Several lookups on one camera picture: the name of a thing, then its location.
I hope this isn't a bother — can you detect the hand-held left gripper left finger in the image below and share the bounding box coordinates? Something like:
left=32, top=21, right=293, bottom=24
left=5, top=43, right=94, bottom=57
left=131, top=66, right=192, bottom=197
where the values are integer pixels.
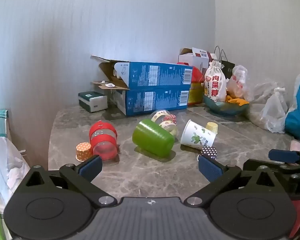
left=15, top=154, right=117, bottom=208

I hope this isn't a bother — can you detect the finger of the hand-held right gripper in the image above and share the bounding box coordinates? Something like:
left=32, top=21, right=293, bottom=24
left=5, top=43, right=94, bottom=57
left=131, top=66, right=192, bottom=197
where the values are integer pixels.
left=242, top=158, right=300, bottom=180
left=268, top=149, right=300, bottom=164

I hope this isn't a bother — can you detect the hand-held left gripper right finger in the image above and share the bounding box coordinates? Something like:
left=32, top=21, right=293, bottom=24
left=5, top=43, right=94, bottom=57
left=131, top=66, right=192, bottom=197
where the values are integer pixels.
left=183, top=154, right=289, bottom=208

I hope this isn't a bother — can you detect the black polka dot paper cup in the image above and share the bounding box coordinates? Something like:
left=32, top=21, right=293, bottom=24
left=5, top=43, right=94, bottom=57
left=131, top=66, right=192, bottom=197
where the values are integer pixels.
left=201, top=146, right=218, bottom=160

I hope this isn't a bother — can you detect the orange polka dot paper cup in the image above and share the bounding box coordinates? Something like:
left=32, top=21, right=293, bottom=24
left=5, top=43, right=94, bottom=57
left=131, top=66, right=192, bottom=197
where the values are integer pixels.
left=75, top=142, right=92, bottom=161

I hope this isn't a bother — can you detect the clear cup with red bands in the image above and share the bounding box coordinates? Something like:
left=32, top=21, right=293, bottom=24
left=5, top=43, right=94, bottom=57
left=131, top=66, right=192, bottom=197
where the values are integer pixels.
left=89, top=120, right=118, bottom=161

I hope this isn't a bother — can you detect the white paper cup green print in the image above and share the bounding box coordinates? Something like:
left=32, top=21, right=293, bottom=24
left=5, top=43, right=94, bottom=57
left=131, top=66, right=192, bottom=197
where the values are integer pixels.
left=180, top=119, right=217, bottom=148

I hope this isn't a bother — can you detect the green plastic cup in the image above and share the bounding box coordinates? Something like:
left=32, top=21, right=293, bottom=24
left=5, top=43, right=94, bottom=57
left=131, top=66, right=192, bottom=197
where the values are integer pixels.
left=132, top=119, right=175, bottom=159

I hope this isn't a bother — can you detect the clear cup with patterned bands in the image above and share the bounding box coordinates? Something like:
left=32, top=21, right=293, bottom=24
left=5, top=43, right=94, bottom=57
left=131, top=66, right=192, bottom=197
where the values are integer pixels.
left=151, top=109, right=178, bottom=137

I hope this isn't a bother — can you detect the tied clear plastic bag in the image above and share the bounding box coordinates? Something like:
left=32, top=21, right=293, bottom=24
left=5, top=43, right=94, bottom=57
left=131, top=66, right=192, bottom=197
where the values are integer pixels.
left=261, top=87, right=289, bottom=134

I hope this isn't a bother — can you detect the blue shopping bag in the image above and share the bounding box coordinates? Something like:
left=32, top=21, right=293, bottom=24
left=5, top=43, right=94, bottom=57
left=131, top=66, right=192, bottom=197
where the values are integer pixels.
left=284, top=66, right=300, bottom=145

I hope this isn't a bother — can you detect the teal bowl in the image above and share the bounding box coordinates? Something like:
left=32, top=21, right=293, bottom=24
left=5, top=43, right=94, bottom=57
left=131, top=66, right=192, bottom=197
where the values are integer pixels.
left=203, top=95, right=250, bottom=117

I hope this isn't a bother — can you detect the green and white tissue box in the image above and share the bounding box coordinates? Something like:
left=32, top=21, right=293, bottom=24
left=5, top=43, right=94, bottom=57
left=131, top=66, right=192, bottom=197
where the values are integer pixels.
left=78, top=91, right=108, bottom=113

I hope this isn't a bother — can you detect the crumpled clear plastic bag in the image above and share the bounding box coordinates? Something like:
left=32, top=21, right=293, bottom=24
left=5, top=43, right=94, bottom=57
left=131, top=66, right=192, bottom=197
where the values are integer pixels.
left=247, top=79, right=288, bottom=128

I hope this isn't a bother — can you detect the orange snack packet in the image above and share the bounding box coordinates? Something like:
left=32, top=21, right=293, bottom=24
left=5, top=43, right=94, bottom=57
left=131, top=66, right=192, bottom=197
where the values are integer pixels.
left=225, top=94, right=250, bottom=106

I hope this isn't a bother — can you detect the red yellow box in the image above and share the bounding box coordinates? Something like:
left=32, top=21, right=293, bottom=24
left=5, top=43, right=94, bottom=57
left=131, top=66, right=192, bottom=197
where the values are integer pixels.
left=188, top=82, right=206, bottom=106

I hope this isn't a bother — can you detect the plastic bag with orange print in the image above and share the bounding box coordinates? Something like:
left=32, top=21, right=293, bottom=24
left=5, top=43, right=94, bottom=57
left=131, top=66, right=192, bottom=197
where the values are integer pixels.
left=226, top=65, right=252, bottom=103

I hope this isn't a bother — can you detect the white cloth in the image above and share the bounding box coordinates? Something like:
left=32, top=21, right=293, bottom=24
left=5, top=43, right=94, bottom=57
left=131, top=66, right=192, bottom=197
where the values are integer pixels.
left=0, top=136, right=31, bottom=207

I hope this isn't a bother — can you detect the red packet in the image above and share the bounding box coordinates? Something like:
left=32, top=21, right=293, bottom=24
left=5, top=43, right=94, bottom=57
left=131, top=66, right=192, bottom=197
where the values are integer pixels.
left=191, top=66, right=206, bottom=83

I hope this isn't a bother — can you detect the black paper bag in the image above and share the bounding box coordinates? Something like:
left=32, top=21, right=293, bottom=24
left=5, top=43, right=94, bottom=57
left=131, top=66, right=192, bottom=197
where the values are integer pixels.
left=213, top=46, right=236, bottom=81

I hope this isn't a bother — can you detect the open blue cardboard box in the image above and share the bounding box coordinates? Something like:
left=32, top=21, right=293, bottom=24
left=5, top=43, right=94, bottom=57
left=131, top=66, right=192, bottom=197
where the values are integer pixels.
left=91, top=55, right=194, bottom=91

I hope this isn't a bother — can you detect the red and white carton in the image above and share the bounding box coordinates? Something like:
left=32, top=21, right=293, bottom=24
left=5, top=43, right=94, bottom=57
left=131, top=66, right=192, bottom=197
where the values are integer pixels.
left=178, top=47, right=213, bottom=72

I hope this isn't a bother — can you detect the white drawstring pouch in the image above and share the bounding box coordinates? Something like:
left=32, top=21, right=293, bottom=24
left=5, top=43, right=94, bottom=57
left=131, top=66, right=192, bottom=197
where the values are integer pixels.
left=204, top=60, right=229, bottom=103

